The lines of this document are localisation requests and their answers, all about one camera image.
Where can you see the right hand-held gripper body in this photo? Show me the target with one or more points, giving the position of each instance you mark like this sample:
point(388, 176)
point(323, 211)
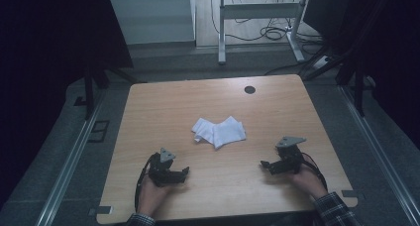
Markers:
point(288, 158)

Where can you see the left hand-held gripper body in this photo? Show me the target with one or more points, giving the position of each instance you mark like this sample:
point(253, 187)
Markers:
point(162, 171)

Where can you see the white cloth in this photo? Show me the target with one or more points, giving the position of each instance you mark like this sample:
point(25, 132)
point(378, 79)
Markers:
point(224, 132)

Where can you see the person's left hand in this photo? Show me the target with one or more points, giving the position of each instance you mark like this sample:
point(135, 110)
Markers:
point(150, 194)

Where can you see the person's right hand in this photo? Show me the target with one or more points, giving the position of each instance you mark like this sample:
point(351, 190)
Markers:
point(308, 183)

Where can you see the black round table grommet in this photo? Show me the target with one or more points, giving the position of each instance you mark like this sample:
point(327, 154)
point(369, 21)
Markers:
point(250, 90)

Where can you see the black metal stand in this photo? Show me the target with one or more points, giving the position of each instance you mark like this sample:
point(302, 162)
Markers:
point(88, 93)
point(358, 87)

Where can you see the white power strip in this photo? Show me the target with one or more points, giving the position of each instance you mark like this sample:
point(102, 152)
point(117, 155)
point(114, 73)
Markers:
point(321, 62)

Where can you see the dark curtain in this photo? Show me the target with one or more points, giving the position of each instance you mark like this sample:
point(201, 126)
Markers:
point(393, 47)
point(43, 54)

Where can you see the grey table corner bracket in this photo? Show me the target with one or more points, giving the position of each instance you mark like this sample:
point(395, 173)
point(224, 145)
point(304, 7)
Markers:
point(100, 210)
point(352, 194)

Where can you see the aluminium floor rail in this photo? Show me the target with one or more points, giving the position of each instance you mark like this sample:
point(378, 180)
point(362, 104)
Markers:
point(71, 160)
point(376, 143)

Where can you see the white metal desk frame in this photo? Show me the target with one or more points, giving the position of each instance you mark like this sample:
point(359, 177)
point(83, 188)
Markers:
point(261, 10)

